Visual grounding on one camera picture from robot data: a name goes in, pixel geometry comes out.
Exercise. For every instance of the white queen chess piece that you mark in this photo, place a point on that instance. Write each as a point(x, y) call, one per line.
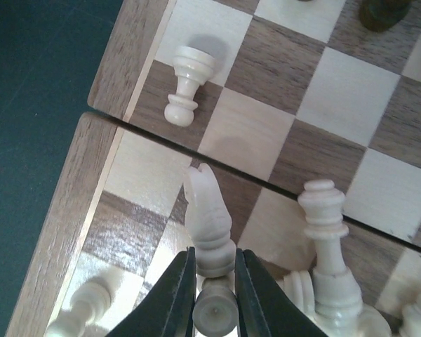
point(337, 293)

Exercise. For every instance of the row of dark chess pieces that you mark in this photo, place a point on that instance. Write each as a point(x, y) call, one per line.
point(367, 40)

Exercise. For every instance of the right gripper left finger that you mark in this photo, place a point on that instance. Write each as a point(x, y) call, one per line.
point(167, 309)

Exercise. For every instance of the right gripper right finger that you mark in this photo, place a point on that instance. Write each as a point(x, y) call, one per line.
point(264, 309)

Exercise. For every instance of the pile of white chess pieces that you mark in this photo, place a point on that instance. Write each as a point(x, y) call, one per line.
point(215, 312)

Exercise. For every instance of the white pawn near board edge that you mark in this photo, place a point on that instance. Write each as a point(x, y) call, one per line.
point(193, 68)

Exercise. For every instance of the wooden chess board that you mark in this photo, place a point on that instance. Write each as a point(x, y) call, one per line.
point(118, 210)

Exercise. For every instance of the white knight chess piece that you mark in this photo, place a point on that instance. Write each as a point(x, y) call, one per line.
point(208, 223)

